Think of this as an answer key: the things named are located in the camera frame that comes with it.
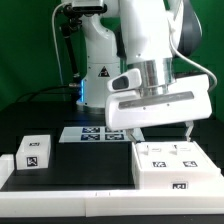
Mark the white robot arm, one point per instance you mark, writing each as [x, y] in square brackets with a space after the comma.
[130, 48]

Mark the white marker base plate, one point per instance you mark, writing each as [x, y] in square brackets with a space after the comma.
[91, 134]

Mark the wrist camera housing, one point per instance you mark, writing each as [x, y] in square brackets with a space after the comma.
[126, 81]

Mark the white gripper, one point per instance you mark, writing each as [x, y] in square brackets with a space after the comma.
[187, 100]

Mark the white cabinet body box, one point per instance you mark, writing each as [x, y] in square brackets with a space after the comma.
[175, 176]

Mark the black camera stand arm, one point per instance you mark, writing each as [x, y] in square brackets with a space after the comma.
[67, 29]

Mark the white U-shaped frame fence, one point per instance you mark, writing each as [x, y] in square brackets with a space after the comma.
[207, 200]

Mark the white door panel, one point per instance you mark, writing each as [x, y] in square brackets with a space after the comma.
[155, 154]

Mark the small white box part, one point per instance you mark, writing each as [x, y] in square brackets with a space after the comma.
[34, 152]

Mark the small white door part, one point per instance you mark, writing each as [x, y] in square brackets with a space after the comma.
[191, 155]

